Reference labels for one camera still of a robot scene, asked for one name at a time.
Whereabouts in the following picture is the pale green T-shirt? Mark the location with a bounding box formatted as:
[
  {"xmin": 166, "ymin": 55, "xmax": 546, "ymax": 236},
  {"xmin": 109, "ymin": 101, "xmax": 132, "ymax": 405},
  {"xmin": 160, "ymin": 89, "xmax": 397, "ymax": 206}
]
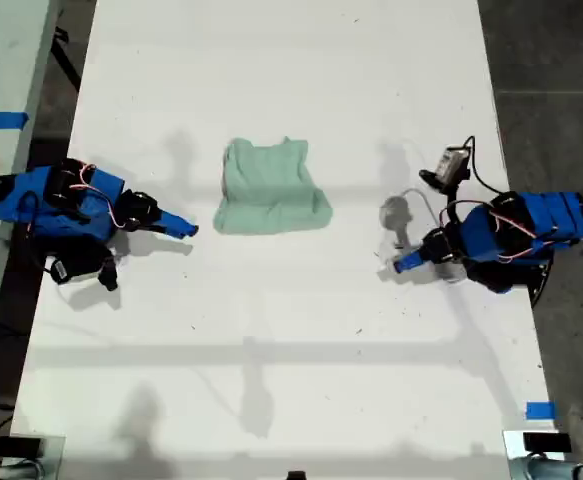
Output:
[{"xmin": 213, "ymin": 136, "xmax": 334, "ymax": 237}]

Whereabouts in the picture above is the black slanted leg bar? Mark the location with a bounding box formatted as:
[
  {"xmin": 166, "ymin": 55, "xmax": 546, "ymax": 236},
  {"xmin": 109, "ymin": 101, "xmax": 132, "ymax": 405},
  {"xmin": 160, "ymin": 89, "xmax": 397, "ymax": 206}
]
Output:
[{"xmin": 50, "ymin": 27, "xmax": 83, "ymax": 94}]

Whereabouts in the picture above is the square blue tape piece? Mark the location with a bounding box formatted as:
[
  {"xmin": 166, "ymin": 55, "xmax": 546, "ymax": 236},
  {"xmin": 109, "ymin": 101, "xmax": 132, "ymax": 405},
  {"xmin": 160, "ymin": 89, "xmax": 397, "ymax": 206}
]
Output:
[{"xmin": 525, "ymin": 401, "xmax": 557, "ymax": 421}]

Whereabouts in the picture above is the pale side table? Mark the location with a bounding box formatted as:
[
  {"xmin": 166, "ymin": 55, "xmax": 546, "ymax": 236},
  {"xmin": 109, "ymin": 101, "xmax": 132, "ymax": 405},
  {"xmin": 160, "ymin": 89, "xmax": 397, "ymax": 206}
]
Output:
[{"xmin": 0, "ymin": 0, "xmax": 63, "ymax": 386}]

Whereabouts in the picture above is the shiny metal plate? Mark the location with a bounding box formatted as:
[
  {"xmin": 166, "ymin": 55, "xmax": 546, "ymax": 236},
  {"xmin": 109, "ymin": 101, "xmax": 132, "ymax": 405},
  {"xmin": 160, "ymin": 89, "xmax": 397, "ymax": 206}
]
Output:
[
  {"xmin": 8, "ymin": 434, "xmax": 67, "ymax": 480},
  {"xmin": 502, "ymin": 428, "xmax": 572, "ymax": 480}
]

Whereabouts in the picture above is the small black box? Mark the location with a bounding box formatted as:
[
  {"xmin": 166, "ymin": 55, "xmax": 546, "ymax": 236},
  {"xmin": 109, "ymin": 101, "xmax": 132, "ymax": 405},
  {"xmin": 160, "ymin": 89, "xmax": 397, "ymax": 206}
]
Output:
[
  {"xmin": 523, "ymin": 432, "xmax": 572, "ymax": 455},
  {"xmin": 0, "ymin": 436, "xmax": 42, "ymax": 459}
]

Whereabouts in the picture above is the grey tube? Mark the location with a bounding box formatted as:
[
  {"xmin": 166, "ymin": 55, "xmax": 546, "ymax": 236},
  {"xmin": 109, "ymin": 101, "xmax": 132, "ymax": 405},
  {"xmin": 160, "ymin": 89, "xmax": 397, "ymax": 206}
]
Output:
[
  {"xmin": 510, "ymin": 457, "xmax": 583, "ymax": 480},
  {"xmin": 0, "ymin": 459, "xmax": 42, "ymax": 480}
]

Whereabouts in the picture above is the black camera box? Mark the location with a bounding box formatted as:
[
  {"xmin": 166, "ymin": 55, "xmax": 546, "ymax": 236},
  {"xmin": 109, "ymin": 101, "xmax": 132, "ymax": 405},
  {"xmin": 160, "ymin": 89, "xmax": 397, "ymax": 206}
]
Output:
[
  {"xmin": 50, "ymin": 252, "xmax": 108, "ymax": 287},
  {"xmin": 419, "ymin": 144, "xmax": 473, "ymax": 189}
]

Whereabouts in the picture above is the black camera cable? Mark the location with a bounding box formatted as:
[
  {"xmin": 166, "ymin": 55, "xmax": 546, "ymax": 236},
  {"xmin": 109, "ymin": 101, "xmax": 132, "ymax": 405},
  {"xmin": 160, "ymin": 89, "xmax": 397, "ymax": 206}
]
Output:
[{"xmin": 462, "ymin": 135, "xmax": 503, "ymax": 194}]

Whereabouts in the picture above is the black base cable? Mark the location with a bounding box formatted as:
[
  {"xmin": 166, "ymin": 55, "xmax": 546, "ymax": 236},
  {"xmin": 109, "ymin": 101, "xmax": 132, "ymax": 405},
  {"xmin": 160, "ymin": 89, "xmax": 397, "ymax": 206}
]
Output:
[{"xmin": 529, "ymin": 259, "xmax": 556, "ymax": 309}]

